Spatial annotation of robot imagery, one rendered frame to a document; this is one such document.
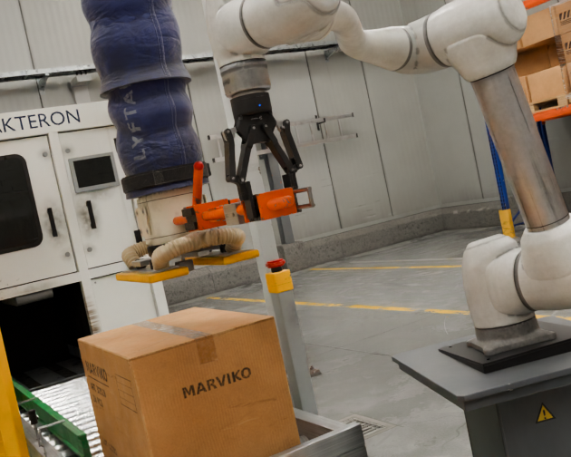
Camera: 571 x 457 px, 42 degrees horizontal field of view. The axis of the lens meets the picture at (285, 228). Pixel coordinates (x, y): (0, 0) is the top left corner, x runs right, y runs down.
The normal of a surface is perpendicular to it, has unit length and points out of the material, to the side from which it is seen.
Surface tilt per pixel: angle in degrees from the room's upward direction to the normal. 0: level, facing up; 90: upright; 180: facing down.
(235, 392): 90
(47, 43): 90
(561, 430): 90
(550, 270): 99
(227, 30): 92
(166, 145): 80
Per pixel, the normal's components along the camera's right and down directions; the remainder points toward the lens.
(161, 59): 0.68, 0.07
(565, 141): -0.85, 0.20
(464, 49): -0.59, 0.47
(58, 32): 0.48, -0.06
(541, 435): 0.16, 0.01
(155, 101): 0.14, -0.36
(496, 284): -0.68, 0.12
